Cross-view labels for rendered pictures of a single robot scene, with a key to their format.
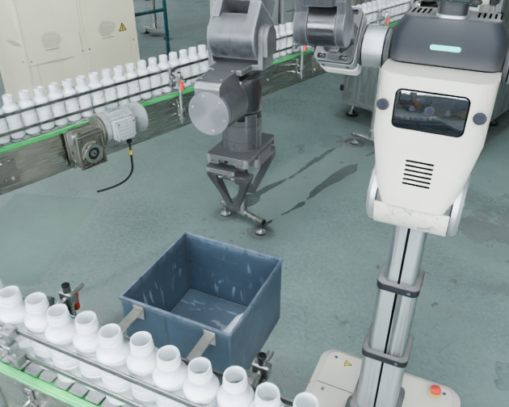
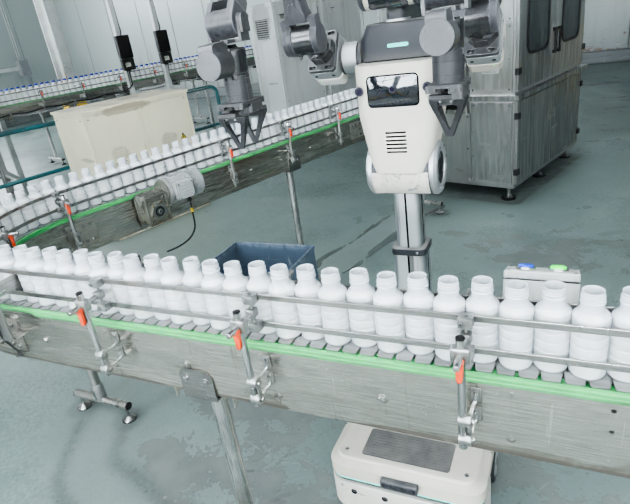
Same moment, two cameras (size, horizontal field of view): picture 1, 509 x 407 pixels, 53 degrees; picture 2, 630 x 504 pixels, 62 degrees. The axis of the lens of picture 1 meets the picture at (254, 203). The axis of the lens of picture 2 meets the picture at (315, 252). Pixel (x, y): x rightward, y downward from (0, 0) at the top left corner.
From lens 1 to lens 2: 0.56 m
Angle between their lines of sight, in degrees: 8
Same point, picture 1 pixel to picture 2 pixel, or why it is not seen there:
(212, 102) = (209, 58)
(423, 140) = (394, 114)
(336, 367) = not seen: hidden behind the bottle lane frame
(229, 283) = not seen: hidden behind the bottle
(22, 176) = (101, 236)
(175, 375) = (216, 278)
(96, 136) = (161, 196)
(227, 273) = not seen: hidden behind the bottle
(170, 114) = (224, 180)
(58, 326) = (131, 267)
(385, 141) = (368, 121)
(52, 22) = (120, 137)
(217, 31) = (210, 20)
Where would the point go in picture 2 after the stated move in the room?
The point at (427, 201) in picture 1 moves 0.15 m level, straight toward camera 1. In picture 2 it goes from (408, 163) to (397, 179)
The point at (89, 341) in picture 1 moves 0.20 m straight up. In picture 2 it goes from (154, 273) to (131, 194)
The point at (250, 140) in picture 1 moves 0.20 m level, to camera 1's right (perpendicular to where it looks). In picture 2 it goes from (243, 93) to (337, 79)
